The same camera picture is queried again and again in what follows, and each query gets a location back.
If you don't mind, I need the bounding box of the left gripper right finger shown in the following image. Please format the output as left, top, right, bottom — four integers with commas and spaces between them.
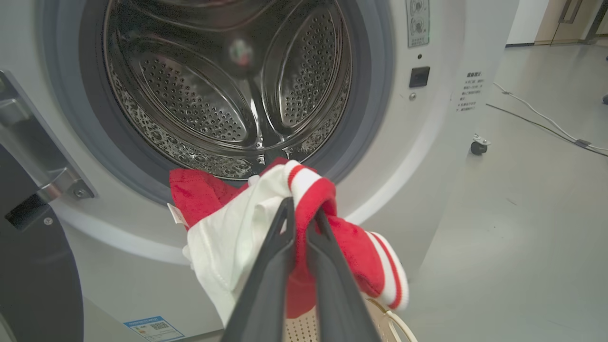
306, 209, 381, 342

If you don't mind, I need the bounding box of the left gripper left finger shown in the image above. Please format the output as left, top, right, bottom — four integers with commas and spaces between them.
222, 197, 296, 342

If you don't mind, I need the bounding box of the red and white garment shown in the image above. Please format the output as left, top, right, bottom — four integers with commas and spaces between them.
167, 159, 409, 328

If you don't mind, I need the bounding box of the black glass washing machine door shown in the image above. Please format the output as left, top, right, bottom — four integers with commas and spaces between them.
0, 142, 85, 342

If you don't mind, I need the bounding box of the cream perforated laundry basket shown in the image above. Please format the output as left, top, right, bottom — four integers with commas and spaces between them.
283, 297, 418, 342

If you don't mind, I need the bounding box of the white front-load washing machine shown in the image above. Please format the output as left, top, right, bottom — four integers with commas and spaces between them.
0, 0, 521, 342

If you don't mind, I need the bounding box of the steel washing machine drum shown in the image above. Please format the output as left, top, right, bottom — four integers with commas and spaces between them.
104, 0, 353, 180

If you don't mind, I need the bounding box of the grey rubber door gasket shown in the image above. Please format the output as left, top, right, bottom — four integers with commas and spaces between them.
78, 0, 395, 205

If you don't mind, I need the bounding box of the metal door hinge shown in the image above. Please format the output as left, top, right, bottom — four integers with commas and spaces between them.
0, 71, 98, 205

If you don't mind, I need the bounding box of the wooden room door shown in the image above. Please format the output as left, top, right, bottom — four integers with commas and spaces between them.
534, 0, 608, 46

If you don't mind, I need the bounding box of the blue energy label sticker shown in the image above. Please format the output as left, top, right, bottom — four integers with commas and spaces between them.
123, 316, 186, 342

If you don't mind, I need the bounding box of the grey warning sticker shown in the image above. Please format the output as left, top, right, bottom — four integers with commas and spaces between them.
406, 0, 430, 48

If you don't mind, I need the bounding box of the metal frame with caster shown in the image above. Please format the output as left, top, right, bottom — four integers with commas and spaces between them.
470, 134, 491, 156

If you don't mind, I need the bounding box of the black floor cable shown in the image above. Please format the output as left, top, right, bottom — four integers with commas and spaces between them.
485, 103, 608, 157

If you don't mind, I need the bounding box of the white floor cable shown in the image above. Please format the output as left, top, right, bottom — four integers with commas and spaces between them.
493, 82, 608, 152

